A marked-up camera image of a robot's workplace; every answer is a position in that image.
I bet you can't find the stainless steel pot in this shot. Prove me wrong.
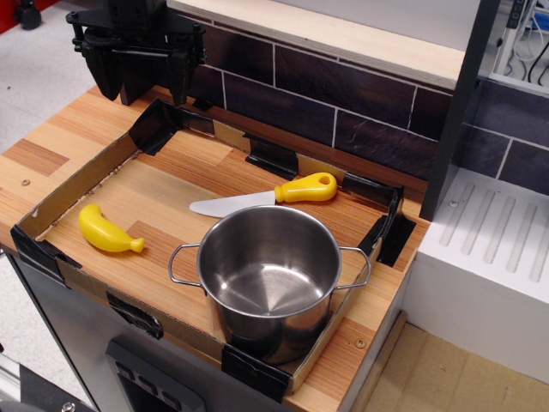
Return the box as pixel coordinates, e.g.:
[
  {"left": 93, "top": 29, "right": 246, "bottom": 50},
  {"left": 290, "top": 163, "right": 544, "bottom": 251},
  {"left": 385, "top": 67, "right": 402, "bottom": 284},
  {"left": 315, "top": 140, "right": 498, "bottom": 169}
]
[{"left": 195, "top": 206, "right": 346, "bottom": 365}]

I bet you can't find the black caster wheel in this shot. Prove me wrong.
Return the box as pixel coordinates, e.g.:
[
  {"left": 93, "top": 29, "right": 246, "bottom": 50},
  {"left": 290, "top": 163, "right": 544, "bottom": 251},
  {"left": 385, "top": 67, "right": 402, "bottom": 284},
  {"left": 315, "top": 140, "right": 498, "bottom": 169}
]
[{"left": 14, "top": 0, "right": 42, "bottom": 30}]

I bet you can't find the dark grey vertical post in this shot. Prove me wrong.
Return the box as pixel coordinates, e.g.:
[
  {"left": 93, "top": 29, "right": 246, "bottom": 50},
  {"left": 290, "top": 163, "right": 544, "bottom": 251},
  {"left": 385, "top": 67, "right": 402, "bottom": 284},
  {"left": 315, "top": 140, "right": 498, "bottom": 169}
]
[{"left": 420, "top": 0, "right": 504, "bottom": 221}]

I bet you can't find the grey oven control panel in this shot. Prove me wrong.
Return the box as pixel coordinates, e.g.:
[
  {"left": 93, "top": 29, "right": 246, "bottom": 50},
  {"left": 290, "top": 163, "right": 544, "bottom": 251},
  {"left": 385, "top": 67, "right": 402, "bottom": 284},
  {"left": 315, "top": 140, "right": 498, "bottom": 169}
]
[{"left": 106, "top": 340, "right": 207, "bottom": 412}]

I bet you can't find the yellow handled toy knife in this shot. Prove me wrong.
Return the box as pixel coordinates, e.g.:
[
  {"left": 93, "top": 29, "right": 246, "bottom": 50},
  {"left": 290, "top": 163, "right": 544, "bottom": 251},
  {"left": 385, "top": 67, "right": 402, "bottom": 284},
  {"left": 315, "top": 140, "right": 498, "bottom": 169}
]
[{"left": 189, "top": 173, "right": 337, "bottom": 218}]

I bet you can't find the white wire rack with cables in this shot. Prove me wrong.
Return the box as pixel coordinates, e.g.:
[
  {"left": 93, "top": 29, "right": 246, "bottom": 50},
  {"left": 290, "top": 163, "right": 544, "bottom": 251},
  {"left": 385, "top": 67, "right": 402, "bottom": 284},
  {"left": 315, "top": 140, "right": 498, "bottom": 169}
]
[{"left": 489, "top": 1, "right": 548, "bottom": 95}]

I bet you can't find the white toy sink drainboard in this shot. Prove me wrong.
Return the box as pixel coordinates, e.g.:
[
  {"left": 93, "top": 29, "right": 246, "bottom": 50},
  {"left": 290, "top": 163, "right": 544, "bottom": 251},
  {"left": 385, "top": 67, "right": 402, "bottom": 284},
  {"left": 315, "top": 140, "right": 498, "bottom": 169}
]
[{"left": 403, "top": 169, "right": 548, "bottom": 382}]

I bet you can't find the taped cardboard fence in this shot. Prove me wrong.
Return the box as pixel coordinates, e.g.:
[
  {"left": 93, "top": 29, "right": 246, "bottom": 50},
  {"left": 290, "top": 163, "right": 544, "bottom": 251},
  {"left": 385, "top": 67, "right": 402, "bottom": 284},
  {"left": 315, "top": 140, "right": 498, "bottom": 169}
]
[{"left": 1, "top": 92, "right": 428, "bottom": 411}]

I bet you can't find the light wooden shelf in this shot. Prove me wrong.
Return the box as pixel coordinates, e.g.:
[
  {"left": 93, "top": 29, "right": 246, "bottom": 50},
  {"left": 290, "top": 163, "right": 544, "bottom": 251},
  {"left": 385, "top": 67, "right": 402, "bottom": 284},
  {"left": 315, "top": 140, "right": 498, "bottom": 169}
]
[{"left": 167, "top": 1, "right": 466, "bottom": 90}]

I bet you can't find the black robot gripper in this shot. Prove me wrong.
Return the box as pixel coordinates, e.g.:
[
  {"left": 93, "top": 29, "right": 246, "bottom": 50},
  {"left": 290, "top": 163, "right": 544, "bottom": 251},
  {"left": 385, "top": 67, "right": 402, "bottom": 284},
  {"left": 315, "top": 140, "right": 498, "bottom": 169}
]
[{"left": 66, "top": 1, "right": 206, "bottom": 106}]

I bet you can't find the yellow toy banana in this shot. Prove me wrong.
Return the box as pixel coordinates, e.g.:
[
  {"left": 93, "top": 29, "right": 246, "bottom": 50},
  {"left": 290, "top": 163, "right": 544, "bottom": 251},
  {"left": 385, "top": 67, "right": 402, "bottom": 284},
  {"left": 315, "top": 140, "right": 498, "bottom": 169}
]
[{"left": 78, "top": 204, "right": 145, "bottom": 253}]

